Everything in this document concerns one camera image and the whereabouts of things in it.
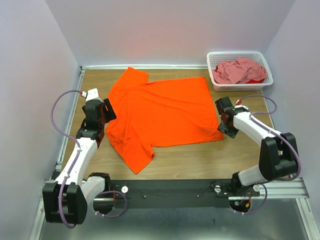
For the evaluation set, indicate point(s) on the white plastic basket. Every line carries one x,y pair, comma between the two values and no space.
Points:
214,58

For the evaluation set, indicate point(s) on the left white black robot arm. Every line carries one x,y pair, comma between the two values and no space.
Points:
66,199

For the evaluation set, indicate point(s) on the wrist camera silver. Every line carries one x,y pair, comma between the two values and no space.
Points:
240,105
90,95

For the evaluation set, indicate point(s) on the aluminium front rail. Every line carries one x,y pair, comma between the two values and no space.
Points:
275,190

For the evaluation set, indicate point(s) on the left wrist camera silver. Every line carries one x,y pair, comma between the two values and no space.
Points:
90,95

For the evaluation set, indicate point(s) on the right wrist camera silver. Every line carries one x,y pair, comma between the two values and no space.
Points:
240,105

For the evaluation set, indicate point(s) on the orange t shirt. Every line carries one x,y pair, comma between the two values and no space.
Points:
162,113

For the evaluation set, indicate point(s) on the red t shirt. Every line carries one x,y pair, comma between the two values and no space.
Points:
255,81

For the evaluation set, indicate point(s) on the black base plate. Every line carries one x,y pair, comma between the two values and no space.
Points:
183,193

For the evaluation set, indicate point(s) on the pink t shirt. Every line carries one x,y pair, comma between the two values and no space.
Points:
239,71

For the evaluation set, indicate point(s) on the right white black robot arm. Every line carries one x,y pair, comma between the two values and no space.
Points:
278,157

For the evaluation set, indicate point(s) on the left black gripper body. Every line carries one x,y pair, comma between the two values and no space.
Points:
83,108

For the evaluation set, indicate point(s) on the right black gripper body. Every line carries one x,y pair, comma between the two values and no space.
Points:
232,132

